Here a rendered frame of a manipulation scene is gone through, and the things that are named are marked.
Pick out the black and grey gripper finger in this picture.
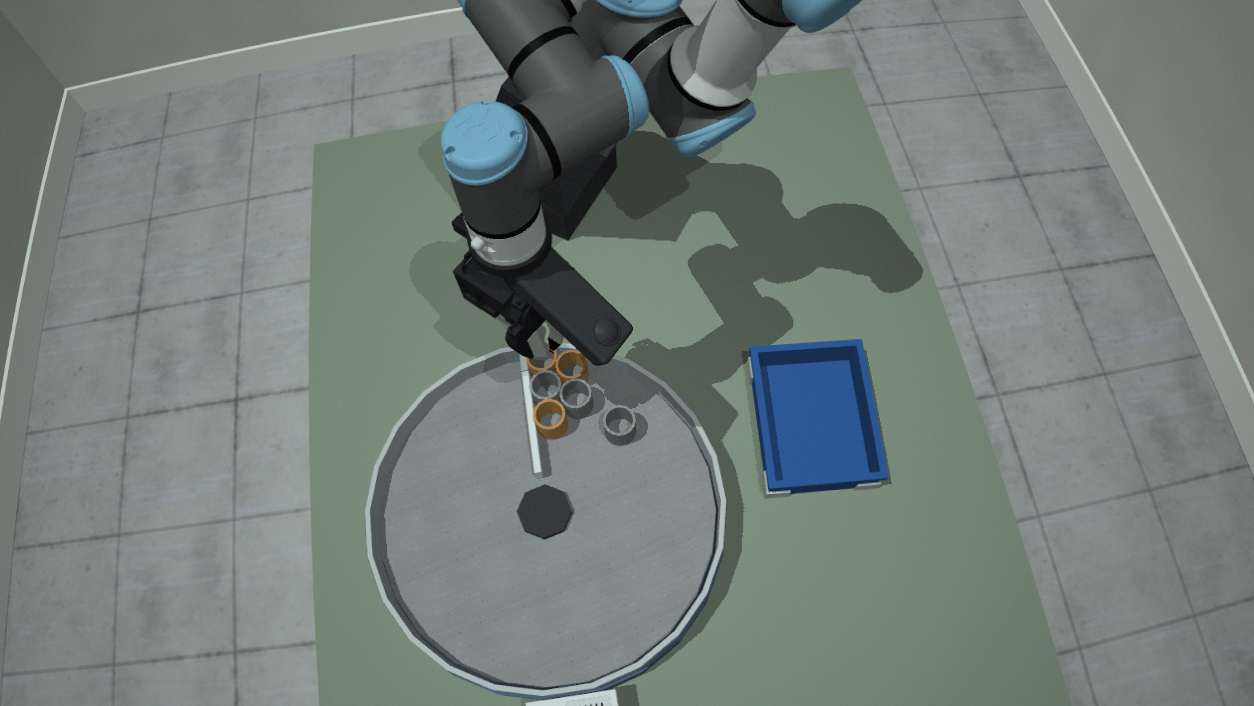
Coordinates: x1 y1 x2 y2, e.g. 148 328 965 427
544 321 564 351
497 315 554 360

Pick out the grey round turntable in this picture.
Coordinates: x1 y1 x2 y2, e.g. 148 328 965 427
365 347 726 706

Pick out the blue rectangular crate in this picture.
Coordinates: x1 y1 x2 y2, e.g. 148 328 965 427
747 339 888 498

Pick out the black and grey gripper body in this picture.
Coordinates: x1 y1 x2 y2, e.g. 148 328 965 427
451 212 552 335

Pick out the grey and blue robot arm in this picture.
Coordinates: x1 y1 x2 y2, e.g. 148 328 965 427
441 0 861 366

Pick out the grey metal sleeve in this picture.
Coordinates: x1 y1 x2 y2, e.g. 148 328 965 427
529 370 562 405
561 379 593 419
603 405 636 446

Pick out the bronze bushing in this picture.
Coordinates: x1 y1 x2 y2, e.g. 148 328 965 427
556 350 589 385
525 347 558 376
533 399 568 440

